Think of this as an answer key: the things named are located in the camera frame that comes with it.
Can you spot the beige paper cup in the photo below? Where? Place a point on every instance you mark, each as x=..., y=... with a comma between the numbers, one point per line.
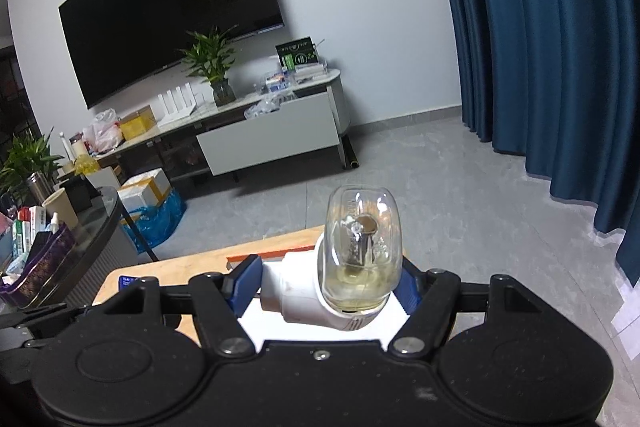
x=58, y=204

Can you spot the white TV cabinet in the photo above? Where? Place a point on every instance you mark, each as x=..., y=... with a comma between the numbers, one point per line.
x=222, y=140

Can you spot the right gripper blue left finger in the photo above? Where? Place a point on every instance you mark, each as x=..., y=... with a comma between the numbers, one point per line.
x=240, y=286

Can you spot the black round glass side table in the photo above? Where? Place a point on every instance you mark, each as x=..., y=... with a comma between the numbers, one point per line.
x=100, y=246

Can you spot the green plant in metal pot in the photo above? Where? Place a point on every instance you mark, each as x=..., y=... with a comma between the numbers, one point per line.
x=26, y=155

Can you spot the white router with antennas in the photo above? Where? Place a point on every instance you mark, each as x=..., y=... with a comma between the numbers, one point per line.
x=179, y=105

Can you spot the blue plastic bag on floor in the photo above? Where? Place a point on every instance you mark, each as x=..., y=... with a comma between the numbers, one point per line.
x=157, y=223

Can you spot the purple storage box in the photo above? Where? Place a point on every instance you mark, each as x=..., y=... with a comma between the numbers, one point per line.
x=35, y=266

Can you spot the green and black display box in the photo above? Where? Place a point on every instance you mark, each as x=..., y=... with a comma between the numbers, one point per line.
x=297, y=53

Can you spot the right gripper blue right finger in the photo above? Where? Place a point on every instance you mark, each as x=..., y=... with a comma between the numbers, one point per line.
x=410, y=289

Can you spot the white plastic bag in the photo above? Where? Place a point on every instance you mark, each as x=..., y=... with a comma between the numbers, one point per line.
x=103, y=133

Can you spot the orange and white tray box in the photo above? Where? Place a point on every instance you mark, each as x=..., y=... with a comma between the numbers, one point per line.
x=288, y=307

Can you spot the dark blue curtain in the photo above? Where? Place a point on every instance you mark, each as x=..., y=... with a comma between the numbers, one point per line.
x=557, y=82

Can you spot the yellow box on cabinet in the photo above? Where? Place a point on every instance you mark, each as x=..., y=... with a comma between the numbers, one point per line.
x=137, y=123

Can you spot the cardboard box on floor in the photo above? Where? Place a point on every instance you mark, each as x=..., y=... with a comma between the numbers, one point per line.
x=146, y=190

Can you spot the potted bamboo plant on cabinet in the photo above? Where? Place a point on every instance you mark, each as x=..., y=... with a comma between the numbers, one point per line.
x=210, y=58

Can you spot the large black wall television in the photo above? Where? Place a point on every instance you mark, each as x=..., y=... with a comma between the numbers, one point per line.
x=115, y=43

